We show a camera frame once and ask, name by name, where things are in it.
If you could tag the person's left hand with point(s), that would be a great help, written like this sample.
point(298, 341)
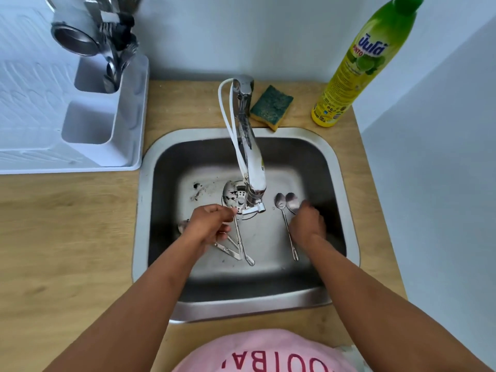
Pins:
point(205, 228)

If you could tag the person's right hand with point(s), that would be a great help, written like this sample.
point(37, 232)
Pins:
point(308, 226)

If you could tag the stainless steel spoon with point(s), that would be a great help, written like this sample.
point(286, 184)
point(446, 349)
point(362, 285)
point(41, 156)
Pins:
point(280, 200)
point(292, 201)
point(228, 251)
point(230, 193)

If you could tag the person's right forearm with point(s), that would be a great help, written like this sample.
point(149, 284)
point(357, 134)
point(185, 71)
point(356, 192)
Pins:
point(387, 317)

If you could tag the person's left forearm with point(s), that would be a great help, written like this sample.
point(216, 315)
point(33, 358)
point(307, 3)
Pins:
point(135, 313)

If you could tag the small steel spoon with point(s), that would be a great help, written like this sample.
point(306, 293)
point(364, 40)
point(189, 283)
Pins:
point(111, 75)

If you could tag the stainless steel sink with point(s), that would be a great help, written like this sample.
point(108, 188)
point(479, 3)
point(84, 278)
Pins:
point(310, 166)

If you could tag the chrome faucet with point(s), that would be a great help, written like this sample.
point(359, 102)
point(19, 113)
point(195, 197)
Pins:
point(253, 170)

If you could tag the green and yellow sponge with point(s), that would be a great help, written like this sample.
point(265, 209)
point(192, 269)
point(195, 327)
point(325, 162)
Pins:
point(271, 106)

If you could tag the pink shirt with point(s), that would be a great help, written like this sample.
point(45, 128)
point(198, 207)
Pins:
point(263, 352)

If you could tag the white drain tray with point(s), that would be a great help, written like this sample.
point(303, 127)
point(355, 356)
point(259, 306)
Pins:
point(137, 112)

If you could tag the yellow green dish soap bottle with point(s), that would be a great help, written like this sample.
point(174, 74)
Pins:
point(364, 61)

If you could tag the steel fork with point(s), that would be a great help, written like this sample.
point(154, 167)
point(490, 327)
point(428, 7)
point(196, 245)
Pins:
point(128, 56)
point(129, 1)

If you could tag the stainless steel cup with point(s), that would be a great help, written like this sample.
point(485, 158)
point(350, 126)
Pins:
point(75, 36)

